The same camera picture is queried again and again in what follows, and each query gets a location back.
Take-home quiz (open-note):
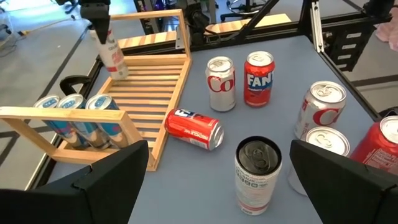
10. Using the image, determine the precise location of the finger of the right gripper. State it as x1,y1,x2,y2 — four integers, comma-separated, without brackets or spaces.
90,14,111,45

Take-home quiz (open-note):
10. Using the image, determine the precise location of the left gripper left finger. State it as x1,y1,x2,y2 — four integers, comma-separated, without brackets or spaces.
0,139,150,224

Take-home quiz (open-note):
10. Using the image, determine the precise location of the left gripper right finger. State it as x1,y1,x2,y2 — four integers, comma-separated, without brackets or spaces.
289,139,398,224

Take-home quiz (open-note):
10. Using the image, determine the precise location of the white Celsius peach can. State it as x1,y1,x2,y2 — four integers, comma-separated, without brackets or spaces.
89,24,130,81
234,136,283,216

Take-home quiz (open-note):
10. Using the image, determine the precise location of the wooden slatted shelf rack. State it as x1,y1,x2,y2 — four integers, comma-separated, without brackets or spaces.
0,9,193,172

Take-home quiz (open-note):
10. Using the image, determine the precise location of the blue silver energy drink can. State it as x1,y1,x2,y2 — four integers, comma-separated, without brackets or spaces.
55,93,108,150
85,93,130,149
33,95,82,149

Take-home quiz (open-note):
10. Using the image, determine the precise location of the silver Diet Coke can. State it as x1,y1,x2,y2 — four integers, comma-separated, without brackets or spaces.
205,55,236,113
294,80,348,141
287,126,351,197

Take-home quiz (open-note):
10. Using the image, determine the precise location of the red Fanta strawberry can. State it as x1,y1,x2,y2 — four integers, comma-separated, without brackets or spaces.
243,50,276,108
349,115,398,177
164,108,224,152

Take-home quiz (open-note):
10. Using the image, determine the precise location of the black box with white labels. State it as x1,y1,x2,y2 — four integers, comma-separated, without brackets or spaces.
328,23,376,72

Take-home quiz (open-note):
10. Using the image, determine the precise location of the black office chair base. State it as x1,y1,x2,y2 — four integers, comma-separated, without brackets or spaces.
226,0,268,15

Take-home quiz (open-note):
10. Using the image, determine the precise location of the blue table mat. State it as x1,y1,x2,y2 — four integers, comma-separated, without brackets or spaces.
46,34,376,224

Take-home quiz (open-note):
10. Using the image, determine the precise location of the pink cloth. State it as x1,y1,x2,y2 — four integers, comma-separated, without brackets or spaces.
374,21,398,52

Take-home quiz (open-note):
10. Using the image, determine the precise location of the black curved cable loop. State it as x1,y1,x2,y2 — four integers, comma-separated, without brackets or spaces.
58,74,93,96

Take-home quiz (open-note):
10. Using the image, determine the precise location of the black diagonal frame strut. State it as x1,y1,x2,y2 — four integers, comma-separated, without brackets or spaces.
236,0,280,41

